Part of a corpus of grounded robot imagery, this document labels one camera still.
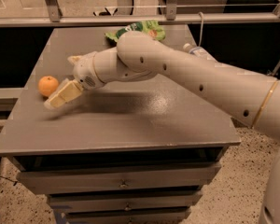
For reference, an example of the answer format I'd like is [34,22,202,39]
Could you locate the green rice chip bag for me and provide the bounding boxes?
[105,21,166,42]

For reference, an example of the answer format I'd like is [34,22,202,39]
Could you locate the metal railing frame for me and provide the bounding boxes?
[0,0,280,27]

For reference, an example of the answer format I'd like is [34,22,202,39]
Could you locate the grey drawer cabinet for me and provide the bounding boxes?
[0,28,240,224]

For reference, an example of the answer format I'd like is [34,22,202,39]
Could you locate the orange fruit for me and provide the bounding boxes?
[38,76,59,97]

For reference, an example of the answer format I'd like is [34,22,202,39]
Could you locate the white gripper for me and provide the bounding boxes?
[44,52,105,109]

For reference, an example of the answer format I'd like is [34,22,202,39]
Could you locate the clear plastic water bottle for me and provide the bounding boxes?
[183,43,216,61]

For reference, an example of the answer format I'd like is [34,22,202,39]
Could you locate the white cable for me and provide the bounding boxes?
[197,11,205,48]

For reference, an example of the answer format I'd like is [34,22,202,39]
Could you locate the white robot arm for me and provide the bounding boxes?
[45,31,280,224]

